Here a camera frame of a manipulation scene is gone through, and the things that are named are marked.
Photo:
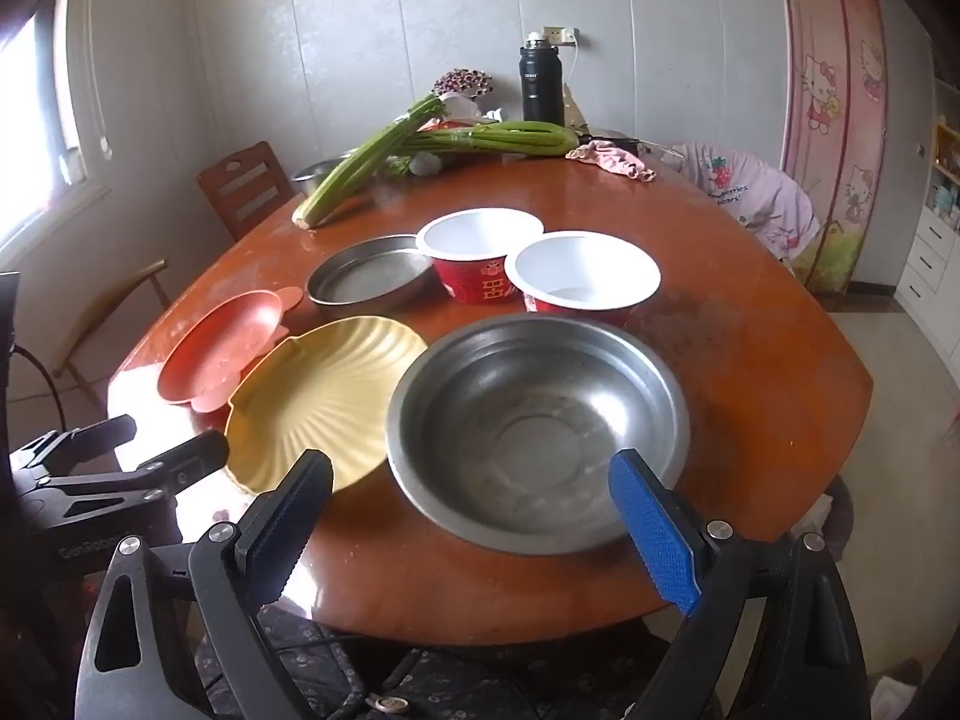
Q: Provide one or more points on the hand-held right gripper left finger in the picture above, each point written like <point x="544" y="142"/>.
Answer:
<point x="289" y="525"/>

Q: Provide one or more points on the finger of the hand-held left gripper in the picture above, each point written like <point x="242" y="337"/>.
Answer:
<point x="187" y="457"/>
<point x="97" y="435"/>

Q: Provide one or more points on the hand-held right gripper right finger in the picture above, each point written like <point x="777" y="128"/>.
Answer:
<point x="660" y="532"/>

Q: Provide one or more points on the yellow shell-shaped plate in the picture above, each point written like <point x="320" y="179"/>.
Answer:
<point x="322" y="390"/>

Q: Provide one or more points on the large steel bowl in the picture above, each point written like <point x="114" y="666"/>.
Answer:
<point x="525" y="427"/>

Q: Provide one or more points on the round steel pan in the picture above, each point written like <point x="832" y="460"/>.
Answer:
<point x="367" y="277"/>

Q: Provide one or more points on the chair with golden armrest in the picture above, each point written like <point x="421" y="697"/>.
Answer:
<point x="112" y="289"/>

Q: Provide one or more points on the person's dark patterned clothing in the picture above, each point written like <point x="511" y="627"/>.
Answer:
<point x="450" y="675"/>

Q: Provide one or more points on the wooden chair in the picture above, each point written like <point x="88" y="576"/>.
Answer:
<point x="240" y="187"/>

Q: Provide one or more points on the small steel bowl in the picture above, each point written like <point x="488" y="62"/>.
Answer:
<point x="311" y="174"/>

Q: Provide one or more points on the window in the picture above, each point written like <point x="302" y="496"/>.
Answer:
<point x="30" y="127"/>

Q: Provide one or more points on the long celery bunch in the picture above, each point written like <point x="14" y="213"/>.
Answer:
<point x="352" y="165"/>

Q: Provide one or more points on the pink printed jacket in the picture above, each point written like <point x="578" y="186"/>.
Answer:
<point x="750" y="195"/>

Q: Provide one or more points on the green vegetable piece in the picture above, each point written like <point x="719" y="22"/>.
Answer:
<point x="399" y="165"/>

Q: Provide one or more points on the pink cloth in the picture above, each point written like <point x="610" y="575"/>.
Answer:
<point x="611" y="161"/>

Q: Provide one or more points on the fruit in foam net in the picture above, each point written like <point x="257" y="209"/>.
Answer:
<point x="426" y="165"/>

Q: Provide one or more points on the white shelf cabinet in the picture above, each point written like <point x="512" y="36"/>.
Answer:
<point x="930" y="255"/>

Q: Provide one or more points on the black utensil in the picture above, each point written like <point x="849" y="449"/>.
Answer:
<point x="615" y="141"/>

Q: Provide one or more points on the tied celery bunch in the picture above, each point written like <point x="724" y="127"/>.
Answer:
<point x="510" y="136"/>

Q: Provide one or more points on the red plastic bag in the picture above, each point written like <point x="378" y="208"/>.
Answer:
<point x="450" y="124"/>

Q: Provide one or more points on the black thermos bottle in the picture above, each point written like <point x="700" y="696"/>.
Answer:
<point x="541" y="90"/>

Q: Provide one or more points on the pink cartoon door curtain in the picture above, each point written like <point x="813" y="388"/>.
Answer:
<point x="832" y="90"/>

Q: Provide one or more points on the wall socket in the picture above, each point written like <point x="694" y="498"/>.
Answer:
<point x="553" y="34"/>

